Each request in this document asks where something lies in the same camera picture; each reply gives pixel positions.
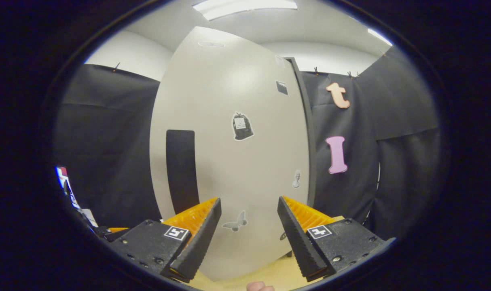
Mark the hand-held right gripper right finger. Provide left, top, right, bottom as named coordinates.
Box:
left=277, top=196, right=387, bottom=283

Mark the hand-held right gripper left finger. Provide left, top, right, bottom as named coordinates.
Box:
left=108, top=197, right=222, bottom=283

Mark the black door handle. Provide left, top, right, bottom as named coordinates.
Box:
left=166, top=129, right=200, bottom=215

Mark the black backdrop cloth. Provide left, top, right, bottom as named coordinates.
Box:
left=53, top=45, right=440, bottom=241

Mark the long ceiling light panel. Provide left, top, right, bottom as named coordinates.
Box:
left=193, top=0, right=298, bottom=21

